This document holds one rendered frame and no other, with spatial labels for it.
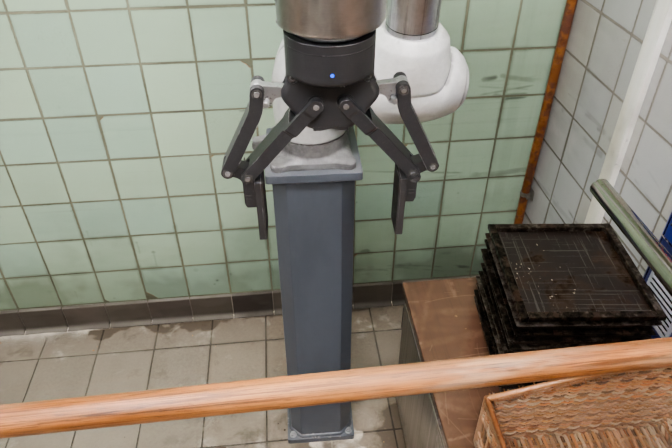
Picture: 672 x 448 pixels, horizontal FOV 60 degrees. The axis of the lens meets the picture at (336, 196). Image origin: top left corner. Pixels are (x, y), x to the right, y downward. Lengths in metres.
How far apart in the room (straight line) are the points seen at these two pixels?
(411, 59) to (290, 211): 0.42
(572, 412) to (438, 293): 0.46
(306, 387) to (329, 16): 0.34
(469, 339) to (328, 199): 0.49
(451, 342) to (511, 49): 0.88
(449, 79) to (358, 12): 0.74
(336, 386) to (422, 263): 1.66
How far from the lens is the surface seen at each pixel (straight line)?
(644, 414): 1.39
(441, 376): 0.60
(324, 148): 1.21
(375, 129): 0.52
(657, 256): 0.86
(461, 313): 1.52
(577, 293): 1.28
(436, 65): 1.13
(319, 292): 1.45
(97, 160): 1.93
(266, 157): 0.53
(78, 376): 2.27
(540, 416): 1.27
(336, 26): 0.44
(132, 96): 1.79
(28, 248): 2.21
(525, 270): 1.30
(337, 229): 1.32
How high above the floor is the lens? 1.68
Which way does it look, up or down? 36 degrees down
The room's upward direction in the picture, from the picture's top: straight up
